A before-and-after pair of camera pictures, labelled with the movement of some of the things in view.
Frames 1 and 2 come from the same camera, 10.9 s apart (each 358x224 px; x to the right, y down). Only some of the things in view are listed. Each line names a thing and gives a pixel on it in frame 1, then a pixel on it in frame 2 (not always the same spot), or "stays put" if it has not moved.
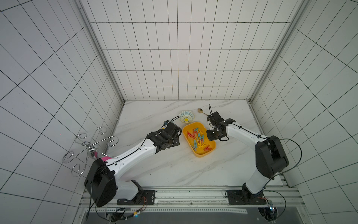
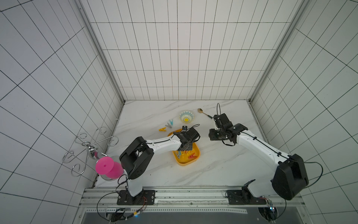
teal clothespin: (196, 145) → (179, 155)
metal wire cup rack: (94, 149) stays put
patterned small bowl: (186, 116) stays put
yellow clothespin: (205, 144) → (190, 153)
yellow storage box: (196, 136) → (185, 157)
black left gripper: (176, 142) → (189, 148)
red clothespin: (207, 148) → (191, 156)
